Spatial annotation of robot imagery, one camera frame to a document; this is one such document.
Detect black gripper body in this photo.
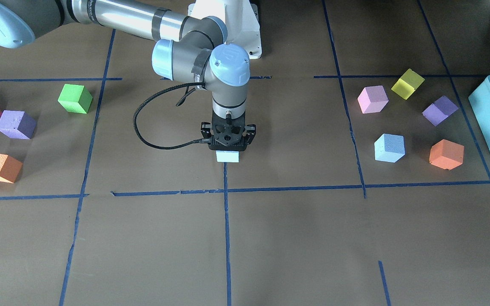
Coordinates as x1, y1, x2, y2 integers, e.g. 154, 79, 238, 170
200, 113, 256, 152

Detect light blue foam block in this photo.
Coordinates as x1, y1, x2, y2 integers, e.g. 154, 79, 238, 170
215, 150, 240, 163

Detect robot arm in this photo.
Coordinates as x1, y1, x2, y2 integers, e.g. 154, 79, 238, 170
0, 0, 256, 152

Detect pink foam block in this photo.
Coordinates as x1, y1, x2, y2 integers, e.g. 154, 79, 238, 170
357, 85, 389, 114

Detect green foam block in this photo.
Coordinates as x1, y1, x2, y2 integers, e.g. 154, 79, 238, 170
57, 84, 93, 114

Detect yellow foam block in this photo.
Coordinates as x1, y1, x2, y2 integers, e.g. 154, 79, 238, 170
391, 68, 424, 100

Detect purple foam block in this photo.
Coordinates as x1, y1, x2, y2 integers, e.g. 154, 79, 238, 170
0, 110, 37, 139
422, 96, 459, 127

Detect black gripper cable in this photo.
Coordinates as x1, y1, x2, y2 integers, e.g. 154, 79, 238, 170
133, 82, 211, 150

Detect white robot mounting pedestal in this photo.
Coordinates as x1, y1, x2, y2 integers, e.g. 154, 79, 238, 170
188, 0, 262, 60

